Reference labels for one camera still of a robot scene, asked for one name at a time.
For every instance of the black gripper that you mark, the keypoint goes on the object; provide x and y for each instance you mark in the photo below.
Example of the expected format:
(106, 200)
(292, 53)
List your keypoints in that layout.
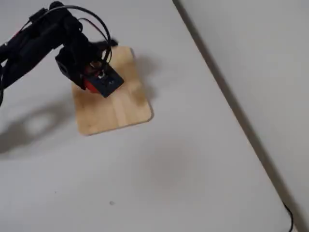
(77, 81)

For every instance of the red yellow apple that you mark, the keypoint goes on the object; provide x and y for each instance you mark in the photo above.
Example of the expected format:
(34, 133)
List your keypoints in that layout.
(89, 86)

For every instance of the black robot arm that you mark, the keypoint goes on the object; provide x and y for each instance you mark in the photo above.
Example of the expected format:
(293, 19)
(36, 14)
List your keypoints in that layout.
(36, 41)

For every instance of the light wooden cutting board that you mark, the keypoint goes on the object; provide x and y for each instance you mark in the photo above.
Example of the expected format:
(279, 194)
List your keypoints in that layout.
(125, 108)

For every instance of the black gripper camera module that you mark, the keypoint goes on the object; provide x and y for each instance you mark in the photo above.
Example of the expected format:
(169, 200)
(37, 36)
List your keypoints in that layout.
(108, 81)

